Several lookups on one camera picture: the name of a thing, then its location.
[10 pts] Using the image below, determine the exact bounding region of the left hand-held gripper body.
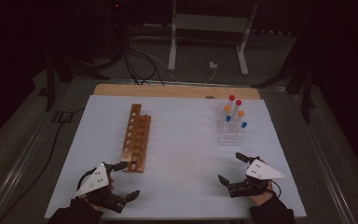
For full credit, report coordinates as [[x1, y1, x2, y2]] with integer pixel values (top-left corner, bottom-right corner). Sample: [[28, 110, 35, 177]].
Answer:
[[75, 161, 129, 215]]

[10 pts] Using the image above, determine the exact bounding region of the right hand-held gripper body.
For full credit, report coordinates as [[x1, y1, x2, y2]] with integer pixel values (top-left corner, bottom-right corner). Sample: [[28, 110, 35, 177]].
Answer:
[[227, 154, 287, 199]]

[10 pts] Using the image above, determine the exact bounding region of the clear plastic test tube rack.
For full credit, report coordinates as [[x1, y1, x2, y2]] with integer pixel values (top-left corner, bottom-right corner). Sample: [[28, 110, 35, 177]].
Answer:
[[215, 102, 246, 147]]

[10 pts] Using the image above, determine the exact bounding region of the wooden test tube rack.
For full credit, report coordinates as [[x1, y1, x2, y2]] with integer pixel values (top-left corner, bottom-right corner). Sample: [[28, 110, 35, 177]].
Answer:
[[119, 103, 152, 174]]

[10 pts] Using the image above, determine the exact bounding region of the orange-capped test tube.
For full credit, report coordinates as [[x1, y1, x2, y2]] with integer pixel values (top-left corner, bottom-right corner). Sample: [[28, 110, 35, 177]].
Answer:
[[235, 110, 245, 130], [223, 105, 232, 124]]

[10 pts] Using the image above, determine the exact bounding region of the person's left hand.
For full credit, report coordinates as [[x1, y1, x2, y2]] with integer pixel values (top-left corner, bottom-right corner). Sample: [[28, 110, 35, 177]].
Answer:
[[86, 175, 116, 213]]

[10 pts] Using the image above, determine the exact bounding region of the person's right hand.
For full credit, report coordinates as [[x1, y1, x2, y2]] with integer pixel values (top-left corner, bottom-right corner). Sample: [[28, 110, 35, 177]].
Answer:
[[249, 180, 276, 207]]

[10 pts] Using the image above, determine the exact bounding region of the white table sheet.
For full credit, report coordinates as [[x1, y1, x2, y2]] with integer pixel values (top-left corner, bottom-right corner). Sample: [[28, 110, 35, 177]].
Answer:
[[44, 94, 308, 220]]

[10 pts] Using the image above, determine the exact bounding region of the black stand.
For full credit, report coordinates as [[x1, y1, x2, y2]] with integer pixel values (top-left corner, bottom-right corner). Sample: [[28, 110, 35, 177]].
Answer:
[[38, 46, 111, 112], [251, 27, 318, 124]]

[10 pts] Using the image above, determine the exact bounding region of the white metal stand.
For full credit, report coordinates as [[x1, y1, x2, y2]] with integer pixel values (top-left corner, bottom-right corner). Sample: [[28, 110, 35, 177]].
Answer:
[[167, 0, 259, 77]]

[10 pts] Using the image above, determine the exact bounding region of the white power strip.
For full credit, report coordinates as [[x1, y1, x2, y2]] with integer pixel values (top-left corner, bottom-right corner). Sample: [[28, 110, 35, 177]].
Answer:
[[142, 22, 165, 30]]

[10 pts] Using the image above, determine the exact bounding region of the right hand-held gripper cable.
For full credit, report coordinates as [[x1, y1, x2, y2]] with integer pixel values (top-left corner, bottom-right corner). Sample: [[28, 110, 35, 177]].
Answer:
[[271, 180, 282, 199]]

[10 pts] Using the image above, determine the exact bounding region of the black floor cable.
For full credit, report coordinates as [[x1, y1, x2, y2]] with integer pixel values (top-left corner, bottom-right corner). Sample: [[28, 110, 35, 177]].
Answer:
[[0, 107, 87, 224], [122, 43, 166, 86]]

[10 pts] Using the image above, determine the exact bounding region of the metal frame rail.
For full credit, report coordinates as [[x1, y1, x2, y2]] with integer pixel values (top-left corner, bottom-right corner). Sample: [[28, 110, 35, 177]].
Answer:
[[0, 119, 55, 224], [293, 92, 358, 224]]

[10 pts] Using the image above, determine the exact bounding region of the black floor bracket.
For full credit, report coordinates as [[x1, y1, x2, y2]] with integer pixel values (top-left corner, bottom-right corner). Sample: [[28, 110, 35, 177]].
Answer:
[[52, 110, 74, 124]]

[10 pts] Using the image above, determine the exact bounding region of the white cable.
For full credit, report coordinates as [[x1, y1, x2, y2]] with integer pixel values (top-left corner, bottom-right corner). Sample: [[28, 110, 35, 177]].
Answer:
[[203, 67, 217, 84]]

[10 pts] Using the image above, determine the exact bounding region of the grey floor cable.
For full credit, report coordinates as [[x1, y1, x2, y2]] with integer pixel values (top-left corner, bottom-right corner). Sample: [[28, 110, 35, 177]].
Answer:
[[130, 46, 181, 83]]

